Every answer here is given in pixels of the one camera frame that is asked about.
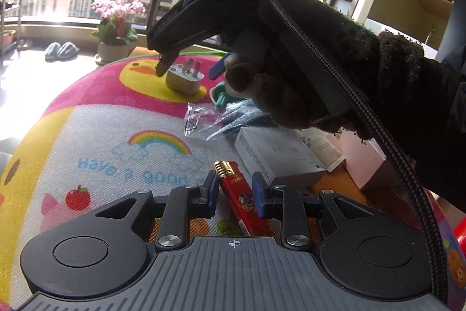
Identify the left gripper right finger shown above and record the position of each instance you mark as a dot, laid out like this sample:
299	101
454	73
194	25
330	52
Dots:
358	248

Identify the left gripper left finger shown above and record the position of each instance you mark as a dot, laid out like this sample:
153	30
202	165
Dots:
108	249

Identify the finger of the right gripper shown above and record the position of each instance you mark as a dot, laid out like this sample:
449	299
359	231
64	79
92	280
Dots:
218	68
164	63

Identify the white cable box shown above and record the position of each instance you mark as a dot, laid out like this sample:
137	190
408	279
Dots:
279	155

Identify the red lighter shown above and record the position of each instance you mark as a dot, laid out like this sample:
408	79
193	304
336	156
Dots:
240	198

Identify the black gloved right hand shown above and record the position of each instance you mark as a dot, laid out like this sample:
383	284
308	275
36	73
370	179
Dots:
308	65

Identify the green plastic clip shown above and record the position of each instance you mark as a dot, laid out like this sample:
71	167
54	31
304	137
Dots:
219	95

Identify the white power plug adapter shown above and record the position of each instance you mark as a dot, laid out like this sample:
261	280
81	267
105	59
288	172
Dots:
186	77

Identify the clear plastic bag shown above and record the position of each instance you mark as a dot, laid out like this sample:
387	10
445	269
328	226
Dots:
206	121

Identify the pink flower pot plant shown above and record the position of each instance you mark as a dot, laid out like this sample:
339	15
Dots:
115	32

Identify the colourful cartoon play mat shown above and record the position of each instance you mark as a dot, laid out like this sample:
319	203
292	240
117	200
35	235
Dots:
119	130

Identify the pink cardboard box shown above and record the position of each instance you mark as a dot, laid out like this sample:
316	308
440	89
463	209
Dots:
364	161

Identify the grey slippers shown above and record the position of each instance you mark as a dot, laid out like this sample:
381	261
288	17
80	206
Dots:
61	52

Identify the white cream tube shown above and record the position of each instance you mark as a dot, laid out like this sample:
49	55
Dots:
322	148

